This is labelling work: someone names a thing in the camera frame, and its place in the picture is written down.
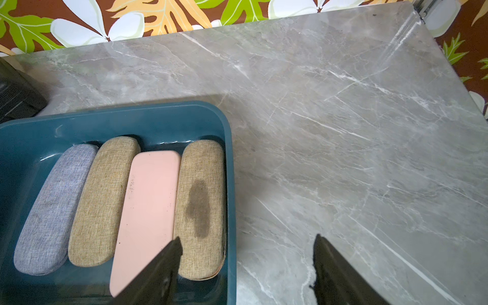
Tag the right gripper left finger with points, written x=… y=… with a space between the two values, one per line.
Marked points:
x=157 y=282

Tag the stained tan glasses case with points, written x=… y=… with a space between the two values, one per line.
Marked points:
x=200 y=215

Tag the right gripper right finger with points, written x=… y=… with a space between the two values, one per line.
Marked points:
x=337 y=282

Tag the black plastic tool case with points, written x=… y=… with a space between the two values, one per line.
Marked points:
x=19 y=99

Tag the tan fabric glasses case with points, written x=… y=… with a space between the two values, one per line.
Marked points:
x=95 y=228

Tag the pink hard glasses case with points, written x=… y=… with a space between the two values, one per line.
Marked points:
x=148 y=215

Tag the teal plastic storage box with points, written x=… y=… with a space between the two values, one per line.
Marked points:
x=31 y=147

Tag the lilac fabric glasses case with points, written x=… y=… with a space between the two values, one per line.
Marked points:
x=42 y=246

